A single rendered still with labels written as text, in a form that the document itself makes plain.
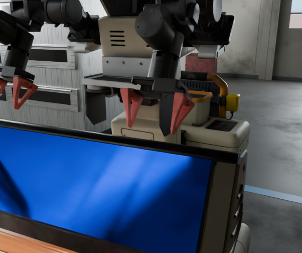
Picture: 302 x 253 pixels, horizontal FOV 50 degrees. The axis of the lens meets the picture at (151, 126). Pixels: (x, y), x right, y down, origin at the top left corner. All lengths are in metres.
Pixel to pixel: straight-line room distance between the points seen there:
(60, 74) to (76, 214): 3.11
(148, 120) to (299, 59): 7.43
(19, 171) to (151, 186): 0.10
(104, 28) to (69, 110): 2.30
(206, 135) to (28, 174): 1.03
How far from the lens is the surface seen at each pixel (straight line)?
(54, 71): 3.36
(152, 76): 0.64
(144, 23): 0.61
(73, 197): 0.22
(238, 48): 8.53
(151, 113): 1.03
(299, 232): 2.24
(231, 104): 1.38
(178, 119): 0.63
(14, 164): 0.26
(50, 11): 1.04
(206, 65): 7.59
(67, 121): 3.38
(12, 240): 0.77
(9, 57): 0.91
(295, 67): 8.36
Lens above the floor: 1.18
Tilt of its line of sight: 17 degrees down
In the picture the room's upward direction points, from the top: straight up
